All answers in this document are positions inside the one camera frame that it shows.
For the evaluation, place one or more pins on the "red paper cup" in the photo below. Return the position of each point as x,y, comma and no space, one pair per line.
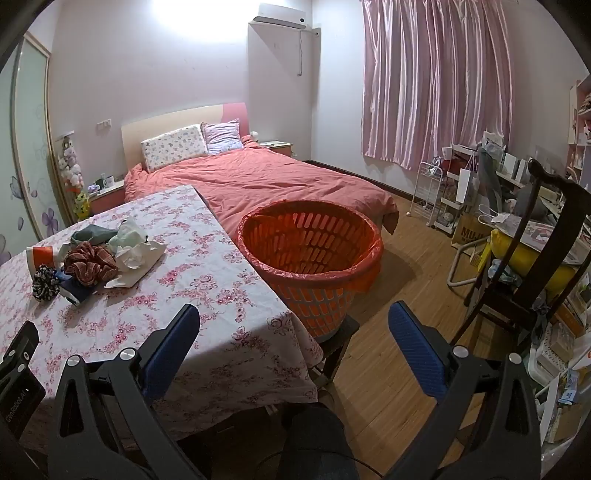
41,256

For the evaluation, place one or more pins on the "yellow green plush toy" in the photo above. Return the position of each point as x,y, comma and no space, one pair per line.
81,205

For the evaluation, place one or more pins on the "small blue tissue pack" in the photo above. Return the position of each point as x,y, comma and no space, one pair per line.
69,290

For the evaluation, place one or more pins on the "yellow cushion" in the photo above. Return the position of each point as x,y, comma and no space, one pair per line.
505,249

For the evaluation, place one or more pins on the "white rolling cart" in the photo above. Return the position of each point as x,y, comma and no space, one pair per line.
450,217

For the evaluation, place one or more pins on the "grey garment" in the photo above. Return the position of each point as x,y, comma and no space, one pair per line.
489,180

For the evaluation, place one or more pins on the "pile of boxes and clutter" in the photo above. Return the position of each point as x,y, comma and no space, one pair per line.
563,369

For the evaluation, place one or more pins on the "brown paper bag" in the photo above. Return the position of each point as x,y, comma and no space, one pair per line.
466,230

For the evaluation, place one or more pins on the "black white scrunchie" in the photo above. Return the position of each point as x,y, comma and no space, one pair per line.
45,282

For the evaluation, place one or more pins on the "white tube frame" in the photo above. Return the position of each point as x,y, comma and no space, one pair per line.
455,272

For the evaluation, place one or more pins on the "pink striped curtain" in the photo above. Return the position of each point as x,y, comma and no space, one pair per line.
434,78

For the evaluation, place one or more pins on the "bed with salmon duvet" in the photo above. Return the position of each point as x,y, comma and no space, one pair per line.
277,184

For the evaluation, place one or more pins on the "red brown striped scrunchie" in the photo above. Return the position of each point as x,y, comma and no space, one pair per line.
90,263

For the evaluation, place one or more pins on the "orange plastic basket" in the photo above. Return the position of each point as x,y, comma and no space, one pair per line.
318,304

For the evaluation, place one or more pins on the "pink striped pillow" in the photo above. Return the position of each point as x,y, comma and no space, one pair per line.
221,136

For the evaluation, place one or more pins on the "pink nightstand with book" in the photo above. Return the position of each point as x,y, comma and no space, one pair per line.
277,150

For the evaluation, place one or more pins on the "hanging bunch of plush toys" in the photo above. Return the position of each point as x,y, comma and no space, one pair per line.
70,161

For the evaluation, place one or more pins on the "white paper bag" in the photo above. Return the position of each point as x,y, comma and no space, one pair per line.
465,187

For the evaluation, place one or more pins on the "pink white bookshelf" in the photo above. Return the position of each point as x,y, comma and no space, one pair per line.
581,129

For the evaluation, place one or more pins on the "white green mug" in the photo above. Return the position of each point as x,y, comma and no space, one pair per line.
107,181

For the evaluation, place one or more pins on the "frosted floral wardrobe door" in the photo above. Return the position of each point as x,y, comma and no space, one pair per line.
27,161

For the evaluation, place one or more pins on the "beige pink bed headboard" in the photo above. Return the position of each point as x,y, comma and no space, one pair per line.
161,122

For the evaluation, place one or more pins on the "dark wooden chair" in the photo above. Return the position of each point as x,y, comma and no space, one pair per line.
568,217

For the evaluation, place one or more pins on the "white floral pillow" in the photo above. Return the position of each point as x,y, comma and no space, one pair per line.
173,147

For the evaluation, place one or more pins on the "pink nightstand with mug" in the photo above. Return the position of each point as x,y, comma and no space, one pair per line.
108,199

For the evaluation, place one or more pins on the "dark wooden stool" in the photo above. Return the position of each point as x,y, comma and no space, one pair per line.
344,332

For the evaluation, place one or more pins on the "white air conditioner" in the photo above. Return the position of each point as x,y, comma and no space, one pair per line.
279,16

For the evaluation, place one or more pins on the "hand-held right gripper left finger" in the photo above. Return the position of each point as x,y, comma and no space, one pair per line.
171,350

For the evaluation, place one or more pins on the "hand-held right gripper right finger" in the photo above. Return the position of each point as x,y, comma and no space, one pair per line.
415,350

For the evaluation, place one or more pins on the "floral pink white tablecloth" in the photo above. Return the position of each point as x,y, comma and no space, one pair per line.
184,258

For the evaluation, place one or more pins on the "teal and navy snack packet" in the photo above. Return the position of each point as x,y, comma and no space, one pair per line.
129,235

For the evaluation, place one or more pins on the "white tissue paper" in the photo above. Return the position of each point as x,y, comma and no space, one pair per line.
138,261

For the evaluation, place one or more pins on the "person's leg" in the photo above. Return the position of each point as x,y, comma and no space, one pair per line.
318,443

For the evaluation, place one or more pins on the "grey green towel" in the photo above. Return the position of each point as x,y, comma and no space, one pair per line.
90,235

